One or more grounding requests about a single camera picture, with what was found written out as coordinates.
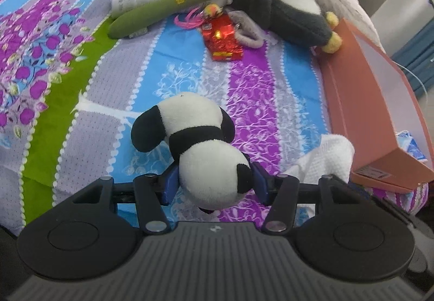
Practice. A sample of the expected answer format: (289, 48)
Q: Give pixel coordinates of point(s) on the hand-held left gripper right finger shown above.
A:
(259, 182)

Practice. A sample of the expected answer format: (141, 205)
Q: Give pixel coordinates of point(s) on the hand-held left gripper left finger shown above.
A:
(168, 184)

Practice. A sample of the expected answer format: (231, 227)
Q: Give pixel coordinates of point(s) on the small panda plush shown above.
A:
(200, 158)

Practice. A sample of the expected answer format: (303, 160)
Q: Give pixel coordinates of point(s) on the white towel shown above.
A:
(325, 155)

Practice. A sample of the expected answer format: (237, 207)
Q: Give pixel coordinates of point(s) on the blue tissue packet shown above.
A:
(410, 146)

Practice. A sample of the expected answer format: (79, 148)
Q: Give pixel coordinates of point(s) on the orange cardboard box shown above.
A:
(359, 94)

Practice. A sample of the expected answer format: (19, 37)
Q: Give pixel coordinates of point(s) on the pink feathered toy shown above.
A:
(193, 17)

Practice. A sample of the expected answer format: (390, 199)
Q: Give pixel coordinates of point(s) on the grey fabric piece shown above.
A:
(249, 36)

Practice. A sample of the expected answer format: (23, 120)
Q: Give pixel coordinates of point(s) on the red snack packet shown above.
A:
(222, 38)

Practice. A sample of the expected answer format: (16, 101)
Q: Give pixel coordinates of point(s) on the grey penguin plush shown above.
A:
(291, 5)

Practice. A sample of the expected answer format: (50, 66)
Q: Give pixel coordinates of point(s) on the blue curtain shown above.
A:
(417, 46)

